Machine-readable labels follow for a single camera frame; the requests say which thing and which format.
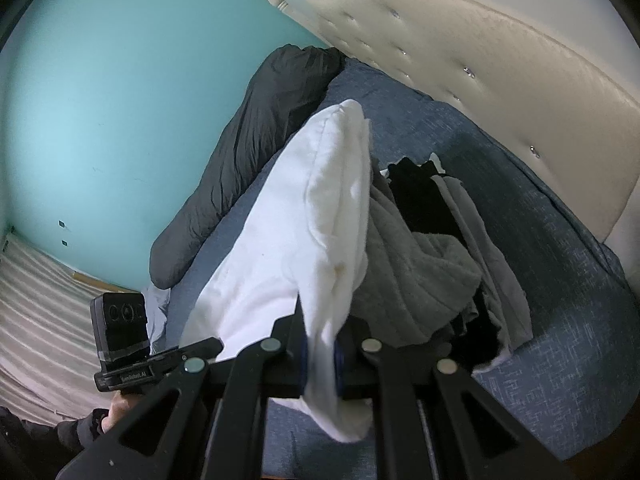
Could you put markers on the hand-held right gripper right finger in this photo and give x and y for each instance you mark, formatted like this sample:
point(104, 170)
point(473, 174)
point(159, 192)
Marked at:
point(339, 360)

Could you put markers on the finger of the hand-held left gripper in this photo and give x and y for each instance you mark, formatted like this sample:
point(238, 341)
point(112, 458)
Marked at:
point(195, 350)

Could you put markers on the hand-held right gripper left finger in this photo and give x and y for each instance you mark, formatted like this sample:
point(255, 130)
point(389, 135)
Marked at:
point(298, 355)

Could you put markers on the white long-sleeve shirt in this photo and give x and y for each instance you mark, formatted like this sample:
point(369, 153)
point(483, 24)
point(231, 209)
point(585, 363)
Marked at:
point(300, 260)

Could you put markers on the person's left forearm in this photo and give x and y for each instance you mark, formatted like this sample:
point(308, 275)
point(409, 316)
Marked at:
point(50, 435)

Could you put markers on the grey striped clothes heap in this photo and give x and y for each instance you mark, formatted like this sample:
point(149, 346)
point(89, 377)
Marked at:
point(435, 260)

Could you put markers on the person's left hand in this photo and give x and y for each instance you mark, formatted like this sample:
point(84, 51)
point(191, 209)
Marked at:
point(120, 407)

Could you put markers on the light grey bed sheet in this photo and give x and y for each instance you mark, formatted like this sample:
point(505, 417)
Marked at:
point(157, 315)

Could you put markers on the wooden baseboard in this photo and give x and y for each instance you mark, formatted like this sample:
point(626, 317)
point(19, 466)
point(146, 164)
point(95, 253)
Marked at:
point(100, 282)

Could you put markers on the dark grey rolled duvet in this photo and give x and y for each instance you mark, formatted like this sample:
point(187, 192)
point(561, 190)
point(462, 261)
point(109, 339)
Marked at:
point(250, 160)

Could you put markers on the cream tufted headboard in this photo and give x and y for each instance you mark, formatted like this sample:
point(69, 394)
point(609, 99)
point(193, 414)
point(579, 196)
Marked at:
point(475, 60)

